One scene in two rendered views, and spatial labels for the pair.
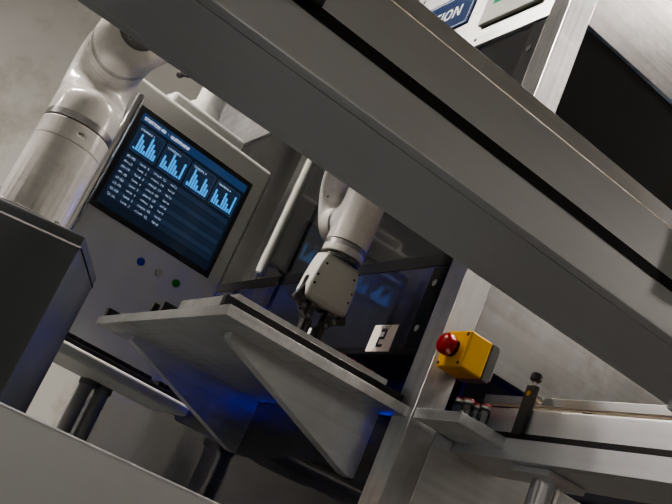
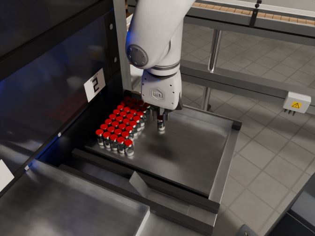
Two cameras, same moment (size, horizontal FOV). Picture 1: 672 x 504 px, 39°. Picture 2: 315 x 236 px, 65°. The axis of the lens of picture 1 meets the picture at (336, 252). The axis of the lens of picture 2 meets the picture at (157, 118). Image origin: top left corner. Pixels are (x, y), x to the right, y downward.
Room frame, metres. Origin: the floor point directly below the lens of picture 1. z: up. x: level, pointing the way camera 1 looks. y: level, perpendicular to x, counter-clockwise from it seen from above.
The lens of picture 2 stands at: (2.07, 0.37, 1.42)
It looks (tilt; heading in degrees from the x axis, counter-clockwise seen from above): 44 degrees down; 230
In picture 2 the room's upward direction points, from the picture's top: 1 degrees clockwise
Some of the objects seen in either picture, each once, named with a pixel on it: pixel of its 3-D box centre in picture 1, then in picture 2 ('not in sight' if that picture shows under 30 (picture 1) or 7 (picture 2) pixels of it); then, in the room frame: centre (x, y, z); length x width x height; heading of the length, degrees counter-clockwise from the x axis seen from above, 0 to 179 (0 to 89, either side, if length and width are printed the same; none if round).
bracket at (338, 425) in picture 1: (291, 407); not in sight; (1.70, -0.04, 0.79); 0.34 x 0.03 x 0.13; 116
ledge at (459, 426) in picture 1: (465, 431); (124, 74); (1.64, -0.34, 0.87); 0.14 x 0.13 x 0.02; 116
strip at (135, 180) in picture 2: not in sight; (159, 193); (1.88, 0.16, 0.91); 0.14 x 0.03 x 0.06; 117
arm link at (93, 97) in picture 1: (103, 81); not in sight; (1.54, 0.50, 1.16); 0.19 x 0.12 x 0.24; 23
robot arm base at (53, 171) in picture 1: (49, 179); not in sight; (1.51, 0.49, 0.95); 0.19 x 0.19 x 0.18
